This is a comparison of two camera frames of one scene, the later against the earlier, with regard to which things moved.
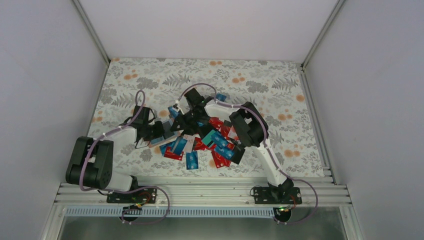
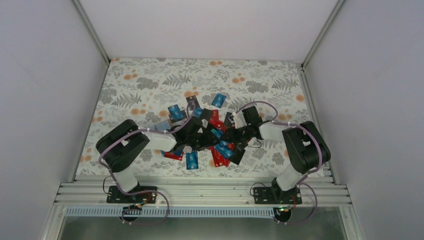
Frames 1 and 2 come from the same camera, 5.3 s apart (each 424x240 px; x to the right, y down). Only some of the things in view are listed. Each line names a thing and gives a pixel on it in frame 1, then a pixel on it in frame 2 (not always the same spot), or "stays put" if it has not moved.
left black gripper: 159,131 -> 207,141
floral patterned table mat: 276,89 stays put
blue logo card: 222,148 stays put
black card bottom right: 237,154 stays put
